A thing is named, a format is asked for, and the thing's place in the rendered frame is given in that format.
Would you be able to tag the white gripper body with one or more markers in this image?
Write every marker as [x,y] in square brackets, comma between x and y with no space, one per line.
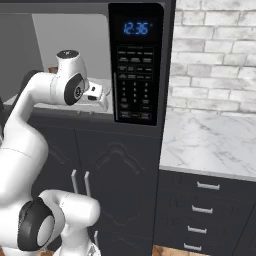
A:
[100,101]

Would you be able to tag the dark grey cupboard door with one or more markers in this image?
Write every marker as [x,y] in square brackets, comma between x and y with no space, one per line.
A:
[58,156]
[130,245]
[123,173]

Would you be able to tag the dark grey cupboard run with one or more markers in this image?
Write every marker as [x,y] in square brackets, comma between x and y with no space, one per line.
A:
[248,233]

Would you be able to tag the small brown food item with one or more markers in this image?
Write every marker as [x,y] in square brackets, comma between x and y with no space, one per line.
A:
[52,69]

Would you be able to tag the dark grey drawer front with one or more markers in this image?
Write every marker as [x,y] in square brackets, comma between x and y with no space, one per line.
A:
[233,193]
[173,206]
[166,245]
[170,226]

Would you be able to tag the black built-in microwave oven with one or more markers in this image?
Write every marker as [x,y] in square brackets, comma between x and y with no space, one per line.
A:
[136,66]

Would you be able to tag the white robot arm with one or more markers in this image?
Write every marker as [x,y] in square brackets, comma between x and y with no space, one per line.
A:
[23,146]

